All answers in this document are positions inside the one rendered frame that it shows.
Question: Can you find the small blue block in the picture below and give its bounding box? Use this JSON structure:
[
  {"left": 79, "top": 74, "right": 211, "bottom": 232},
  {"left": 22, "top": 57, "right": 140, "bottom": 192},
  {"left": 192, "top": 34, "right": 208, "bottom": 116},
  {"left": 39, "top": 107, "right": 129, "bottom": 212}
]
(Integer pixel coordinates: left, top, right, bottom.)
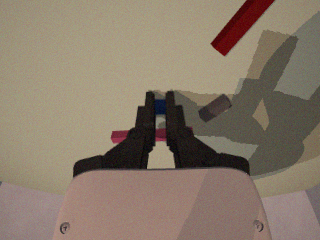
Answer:
[{"left": 155, "top": 99, "right": 166, "bottom": 115}]

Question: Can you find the pink rod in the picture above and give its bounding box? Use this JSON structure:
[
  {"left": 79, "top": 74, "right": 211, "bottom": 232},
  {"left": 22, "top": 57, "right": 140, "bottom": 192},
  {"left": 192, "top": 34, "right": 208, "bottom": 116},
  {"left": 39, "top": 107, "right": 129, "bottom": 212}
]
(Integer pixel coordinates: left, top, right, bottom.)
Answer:
[{"left": 111, "top": 128, "right": 166, "bottom": 143}]

